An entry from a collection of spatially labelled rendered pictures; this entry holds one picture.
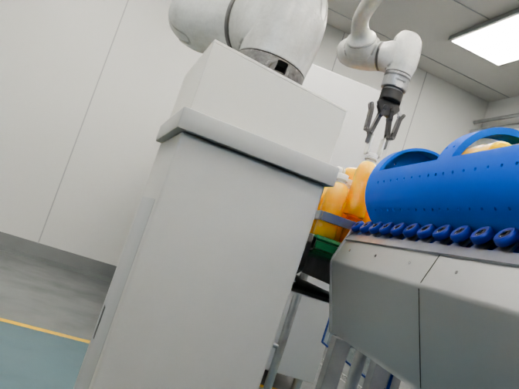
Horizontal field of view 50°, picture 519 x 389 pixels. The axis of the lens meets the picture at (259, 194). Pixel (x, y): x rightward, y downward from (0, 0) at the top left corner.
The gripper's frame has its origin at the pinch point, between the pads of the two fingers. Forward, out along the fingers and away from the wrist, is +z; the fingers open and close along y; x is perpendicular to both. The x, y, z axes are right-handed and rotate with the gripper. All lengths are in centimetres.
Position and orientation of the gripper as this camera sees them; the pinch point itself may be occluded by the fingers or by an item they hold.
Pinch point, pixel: (374, 147)
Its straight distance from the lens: 190.2
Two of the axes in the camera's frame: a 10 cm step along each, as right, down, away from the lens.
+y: 9.3, 3.3, 1.6
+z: -3.2, 9.4, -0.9
